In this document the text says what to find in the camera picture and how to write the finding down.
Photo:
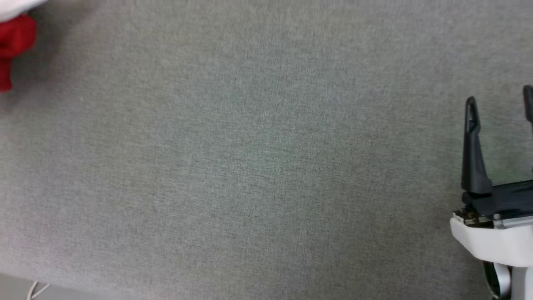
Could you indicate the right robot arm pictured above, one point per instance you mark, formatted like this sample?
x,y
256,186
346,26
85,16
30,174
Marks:
x,y
525,285

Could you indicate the red garment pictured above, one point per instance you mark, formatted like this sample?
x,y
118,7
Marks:
x,y
14,39

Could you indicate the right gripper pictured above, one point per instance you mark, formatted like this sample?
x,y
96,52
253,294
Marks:
x,y
499,241

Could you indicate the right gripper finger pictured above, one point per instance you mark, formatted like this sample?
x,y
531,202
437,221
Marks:
x,y
529,102

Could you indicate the white garment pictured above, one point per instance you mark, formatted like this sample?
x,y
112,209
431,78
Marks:
x,y
12,7

